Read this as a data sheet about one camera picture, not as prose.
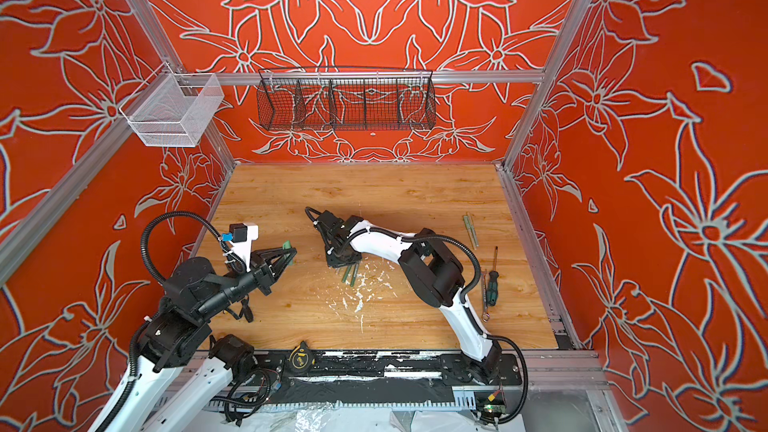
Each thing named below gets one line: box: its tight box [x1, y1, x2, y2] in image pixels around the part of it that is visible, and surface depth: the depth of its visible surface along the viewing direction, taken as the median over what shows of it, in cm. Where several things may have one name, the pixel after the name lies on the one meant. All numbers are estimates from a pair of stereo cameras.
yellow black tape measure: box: [288, 340, 309, 369], surface depth 74 cm
